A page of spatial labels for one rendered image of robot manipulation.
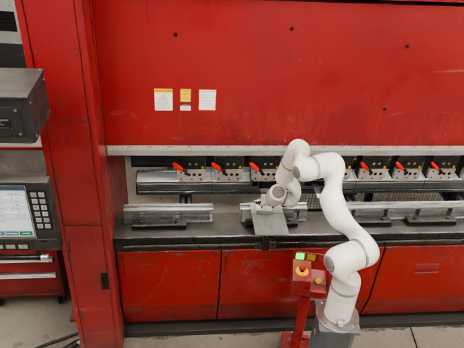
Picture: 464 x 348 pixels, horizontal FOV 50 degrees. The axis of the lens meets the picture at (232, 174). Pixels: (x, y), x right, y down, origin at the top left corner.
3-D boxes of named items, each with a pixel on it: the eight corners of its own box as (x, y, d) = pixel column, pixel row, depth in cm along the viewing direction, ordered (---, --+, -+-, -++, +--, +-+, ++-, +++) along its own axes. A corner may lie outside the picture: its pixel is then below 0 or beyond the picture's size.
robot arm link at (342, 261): (365, 292, 207) (378, 250, 193) (329, 306, 199) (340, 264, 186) (347, 273, 215) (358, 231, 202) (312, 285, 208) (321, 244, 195)
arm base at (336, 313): (362, 334, 212) (371, 305, 201) (318, 332, 211) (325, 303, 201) (354, 300, 227) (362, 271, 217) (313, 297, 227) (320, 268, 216)
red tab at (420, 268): (413, 274, 305) (417, 266, 301) (412, 272, 307) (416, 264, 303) (437, 273, 307) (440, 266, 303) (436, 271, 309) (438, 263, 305)
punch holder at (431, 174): (426, 180, 279) (434, 156, 270) (420, 172, 286) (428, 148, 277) (451, 180, 281) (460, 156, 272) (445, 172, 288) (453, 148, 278)
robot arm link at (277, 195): (284, 192, 254) (267, 187, 254) (290, 187, 241) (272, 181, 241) (280, 208, 252) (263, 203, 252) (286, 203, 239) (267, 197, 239)
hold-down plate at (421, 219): (407, 225, 293) (409, 221, 291) (404, 219, 297) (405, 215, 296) (456, 224, 296) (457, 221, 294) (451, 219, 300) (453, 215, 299)
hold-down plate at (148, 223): (132, 230, 276) (132, 226, 275) (132, 224, 281) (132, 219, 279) (186, 229, 279) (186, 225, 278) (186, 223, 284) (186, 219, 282)
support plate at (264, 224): (255, 236, 261) (255, 235, 260) (249, 205, 282) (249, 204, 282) (288, 235, 263) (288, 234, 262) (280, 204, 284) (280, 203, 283)
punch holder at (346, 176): (322, 181, 273) (327, 156, 264) (319, 172, 280) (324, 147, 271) (349, 181, 275) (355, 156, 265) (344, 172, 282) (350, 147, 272)
